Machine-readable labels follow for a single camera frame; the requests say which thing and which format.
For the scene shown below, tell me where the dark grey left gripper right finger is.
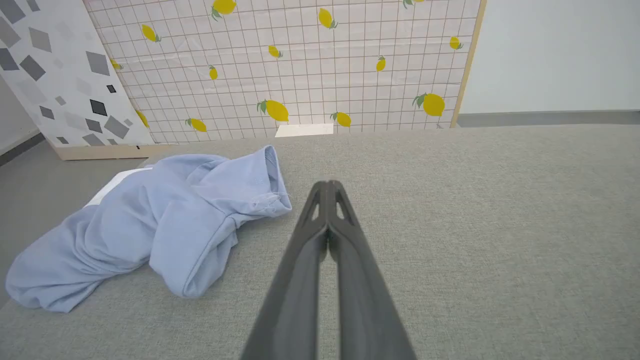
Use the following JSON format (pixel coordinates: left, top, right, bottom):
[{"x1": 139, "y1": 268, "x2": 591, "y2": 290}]
[{"x1": 328, "y1": 180, "x2": 417, "y2": 360}]

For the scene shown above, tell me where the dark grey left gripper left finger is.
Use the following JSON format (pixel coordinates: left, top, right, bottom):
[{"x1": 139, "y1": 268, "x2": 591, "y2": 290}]
[{"x1": 241, "y1": 180, "x2": 330, "y2": 360}]

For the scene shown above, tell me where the light blue polo shirt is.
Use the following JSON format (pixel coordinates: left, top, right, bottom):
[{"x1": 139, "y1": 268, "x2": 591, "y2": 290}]
[{"x1": 5, "y1": 145, "x2": 293, "y2": 314}]

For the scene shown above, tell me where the grey fabric sofa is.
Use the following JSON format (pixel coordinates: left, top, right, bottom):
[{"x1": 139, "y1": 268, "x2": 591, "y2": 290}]
[{"x1": 0, "y1": 124, "x2": 640, "y2": 360}]

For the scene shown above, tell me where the white rectangular block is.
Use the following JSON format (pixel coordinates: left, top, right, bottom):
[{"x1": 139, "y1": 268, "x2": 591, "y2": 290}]
[{"x1": 275, "y1": 123, "x2": 335, "y2": 138}]

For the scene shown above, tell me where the grey terrazzo pattern panel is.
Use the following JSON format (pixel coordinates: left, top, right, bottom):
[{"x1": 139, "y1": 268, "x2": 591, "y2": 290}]
[{"x1": 0, "y1": 0, "x2": 157, "y2": 161}]

